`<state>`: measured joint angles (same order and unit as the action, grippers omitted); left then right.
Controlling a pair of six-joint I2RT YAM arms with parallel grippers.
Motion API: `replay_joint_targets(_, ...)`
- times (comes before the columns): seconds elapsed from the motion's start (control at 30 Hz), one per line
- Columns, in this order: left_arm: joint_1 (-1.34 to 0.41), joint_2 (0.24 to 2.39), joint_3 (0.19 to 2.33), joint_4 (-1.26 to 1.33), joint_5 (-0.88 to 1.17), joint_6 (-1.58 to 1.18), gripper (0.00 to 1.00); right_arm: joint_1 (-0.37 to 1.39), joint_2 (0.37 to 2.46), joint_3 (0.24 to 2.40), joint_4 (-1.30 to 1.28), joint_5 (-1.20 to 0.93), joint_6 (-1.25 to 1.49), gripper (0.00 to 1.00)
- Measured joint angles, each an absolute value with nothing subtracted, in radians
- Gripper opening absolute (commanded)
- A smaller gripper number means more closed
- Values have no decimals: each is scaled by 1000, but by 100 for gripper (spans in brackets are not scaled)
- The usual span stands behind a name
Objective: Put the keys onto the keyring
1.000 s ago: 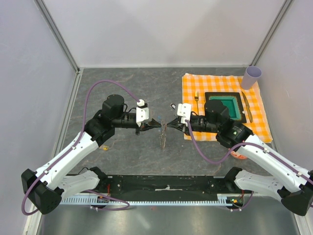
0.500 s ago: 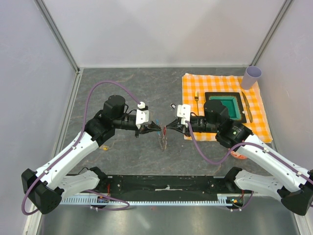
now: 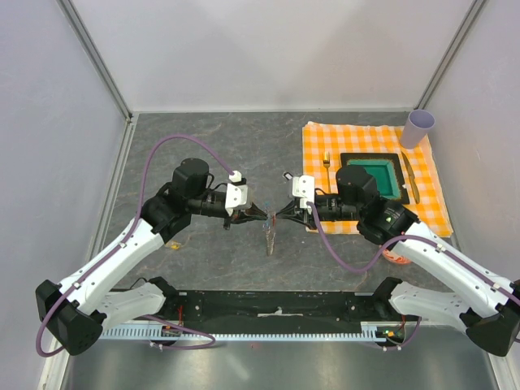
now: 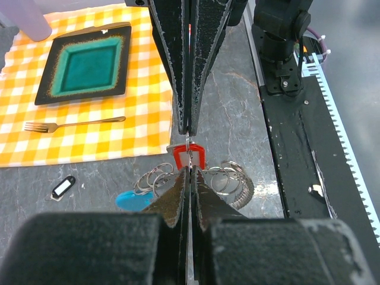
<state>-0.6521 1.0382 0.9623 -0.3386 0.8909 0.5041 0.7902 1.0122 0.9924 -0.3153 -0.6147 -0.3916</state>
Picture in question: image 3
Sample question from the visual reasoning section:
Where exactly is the keyring chain with blue tag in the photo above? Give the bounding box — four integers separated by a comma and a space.
262, 201, 280, 257

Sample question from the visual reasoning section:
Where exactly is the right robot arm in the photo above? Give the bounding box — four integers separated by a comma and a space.
276, 165, 519, 357

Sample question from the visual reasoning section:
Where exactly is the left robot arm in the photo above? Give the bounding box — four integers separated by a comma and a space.
35, 158, 267, 356

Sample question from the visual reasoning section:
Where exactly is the gold fork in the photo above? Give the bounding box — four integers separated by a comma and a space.
323, 151, 332, 192

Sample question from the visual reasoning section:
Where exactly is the orange checkered cloth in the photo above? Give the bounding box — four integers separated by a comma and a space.
302, 122, 453, 237

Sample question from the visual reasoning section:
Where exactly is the green square plate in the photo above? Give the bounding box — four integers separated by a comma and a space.
340, 153, 410, 205

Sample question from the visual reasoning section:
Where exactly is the gold knife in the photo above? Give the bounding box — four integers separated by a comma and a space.
401, 152, 420, 204

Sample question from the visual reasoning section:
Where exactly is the lilac cup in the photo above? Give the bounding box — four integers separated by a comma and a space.
400, 110, 436, 150

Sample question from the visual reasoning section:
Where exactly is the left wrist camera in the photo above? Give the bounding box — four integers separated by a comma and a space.
224, 171, 250, 216

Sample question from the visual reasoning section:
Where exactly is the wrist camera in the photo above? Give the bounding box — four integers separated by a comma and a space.
289, 175, 315, 213
224, 171, 250, 216

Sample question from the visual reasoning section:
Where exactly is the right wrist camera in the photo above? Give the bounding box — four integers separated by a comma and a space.
289, 175, 315, 213

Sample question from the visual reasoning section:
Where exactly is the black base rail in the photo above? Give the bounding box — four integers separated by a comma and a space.
113, 288, 407, 331

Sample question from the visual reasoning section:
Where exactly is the slotted cable duct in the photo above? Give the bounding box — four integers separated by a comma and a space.
100, 321, 386, 343

